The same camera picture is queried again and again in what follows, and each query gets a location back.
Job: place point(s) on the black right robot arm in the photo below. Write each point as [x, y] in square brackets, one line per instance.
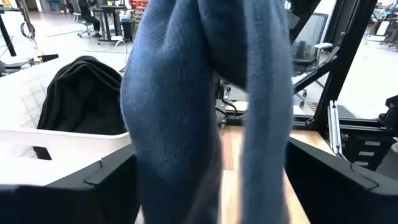
[230, 116]

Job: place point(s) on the black slotted frame panel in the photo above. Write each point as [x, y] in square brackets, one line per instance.
[351, 152]

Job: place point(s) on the plain black cloth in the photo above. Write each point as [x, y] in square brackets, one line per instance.
[84, 102]

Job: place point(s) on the black aluminium frame post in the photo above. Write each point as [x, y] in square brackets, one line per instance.
[345, 62]

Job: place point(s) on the grey swivel chair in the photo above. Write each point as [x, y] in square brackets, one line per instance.
[82, 28]

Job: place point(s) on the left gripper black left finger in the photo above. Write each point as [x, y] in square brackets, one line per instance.
[109, 193]

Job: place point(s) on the black equipment stand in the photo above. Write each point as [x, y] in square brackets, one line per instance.
[18, 65]

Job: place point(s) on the blue knit cloth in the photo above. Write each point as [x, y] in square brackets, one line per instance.
[171, 109]

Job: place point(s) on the silver aluminium bracket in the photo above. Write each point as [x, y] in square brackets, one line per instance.
[334, 127]

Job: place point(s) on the black office desk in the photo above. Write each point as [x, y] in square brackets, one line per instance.
[109, 12]

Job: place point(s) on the black trash bin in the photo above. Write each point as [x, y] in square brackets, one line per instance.
[128, 29]

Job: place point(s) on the white perforated laundry basket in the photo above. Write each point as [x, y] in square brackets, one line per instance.
[62, 168]

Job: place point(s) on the black mesh office chair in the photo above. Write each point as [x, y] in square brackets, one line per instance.
[308, 34]

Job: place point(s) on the black diagonal frame brace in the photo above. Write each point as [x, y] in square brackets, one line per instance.
[314, 73]

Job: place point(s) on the person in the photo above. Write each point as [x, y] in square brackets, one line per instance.
[88, 15]

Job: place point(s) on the red shelf bins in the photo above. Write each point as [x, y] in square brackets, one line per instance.
[138, 3]

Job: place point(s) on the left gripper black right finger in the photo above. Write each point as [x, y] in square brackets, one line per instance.
[335, 196]

